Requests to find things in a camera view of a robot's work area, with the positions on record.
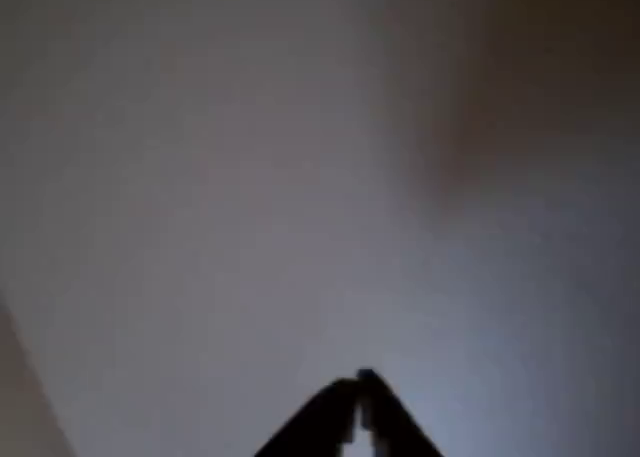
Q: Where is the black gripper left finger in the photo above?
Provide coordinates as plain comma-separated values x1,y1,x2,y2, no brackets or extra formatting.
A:
253,376,362,457

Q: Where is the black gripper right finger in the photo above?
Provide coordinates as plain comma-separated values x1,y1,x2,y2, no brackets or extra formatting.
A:
355,368,445,457

